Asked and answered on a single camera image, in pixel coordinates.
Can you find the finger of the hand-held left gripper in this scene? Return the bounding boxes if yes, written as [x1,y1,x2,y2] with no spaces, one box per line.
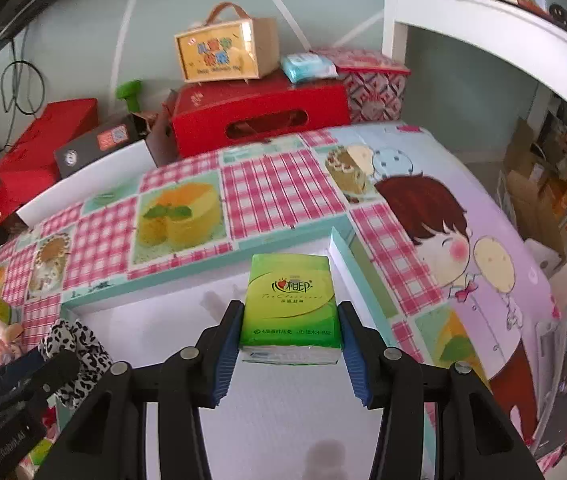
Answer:
[11,348,81,401]

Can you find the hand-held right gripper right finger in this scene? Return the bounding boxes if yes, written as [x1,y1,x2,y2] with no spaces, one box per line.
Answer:
[336,301,533,480]

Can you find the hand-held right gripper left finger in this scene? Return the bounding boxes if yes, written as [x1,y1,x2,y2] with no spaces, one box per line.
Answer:
[38,300,246,480]

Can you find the leopard print scrunchie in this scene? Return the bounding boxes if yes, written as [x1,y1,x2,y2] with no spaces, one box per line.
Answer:
[38,317,114,411]

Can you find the white box with teal rim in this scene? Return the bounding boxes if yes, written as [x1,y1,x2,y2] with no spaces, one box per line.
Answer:
[61,227,441,480]

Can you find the green tissue pack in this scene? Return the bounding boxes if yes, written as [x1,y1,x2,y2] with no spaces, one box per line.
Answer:
[238,253,343,366]

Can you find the printed plaid tablecloth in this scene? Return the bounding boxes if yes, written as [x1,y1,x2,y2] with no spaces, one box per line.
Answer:
[0,122,563,480]

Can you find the flat red boxes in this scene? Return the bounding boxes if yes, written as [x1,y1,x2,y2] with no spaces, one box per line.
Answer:
[0,98,100,240]

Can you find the white carton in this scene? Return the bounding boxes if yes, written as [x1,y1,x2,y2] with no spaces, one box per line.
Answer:
[525,238,563,277]

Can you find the black box with label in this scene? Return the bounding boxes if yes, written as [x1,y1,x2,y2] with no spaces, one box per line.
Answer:
[54,113,147,180]

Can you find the brown cardboard box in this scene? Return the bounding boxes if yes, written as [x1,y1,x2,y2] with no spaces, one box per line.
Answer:
[135,89,182,167]

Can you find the stack of cardboard boxes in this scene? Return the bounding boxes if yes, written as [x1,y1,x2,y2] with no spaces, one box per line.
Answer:
[500,116,567,262]

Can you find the red box with cutout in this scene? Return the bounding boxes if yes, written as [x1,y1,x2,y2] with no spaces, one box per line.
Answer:
[166,72,352,161]

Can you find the red patterned tin box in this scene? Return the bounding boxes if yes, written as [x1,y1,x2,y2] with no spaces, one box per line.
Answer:
[313,48,411,124]

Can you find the green plastic object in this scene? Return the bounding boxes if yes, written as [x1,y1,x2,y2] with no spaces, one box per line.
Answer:
[116,81,145,114]

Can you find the blue wet wipes pack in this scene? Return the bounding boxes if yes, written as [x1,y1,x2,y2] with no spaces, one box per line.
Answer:
[280,53,339,83]

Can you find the white shelf unit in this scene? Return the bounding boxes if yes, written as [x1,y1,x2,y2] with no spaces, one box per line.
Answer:
[382,0,567,138]

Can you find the black cable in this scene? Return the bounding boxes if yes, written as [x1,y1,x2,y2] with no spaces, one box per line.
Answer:
[0,35,47,117]

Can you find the yellow gift box with handle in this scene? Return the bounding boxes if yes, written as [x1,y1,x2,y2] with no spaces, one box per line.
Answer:
[174,2,282,84]

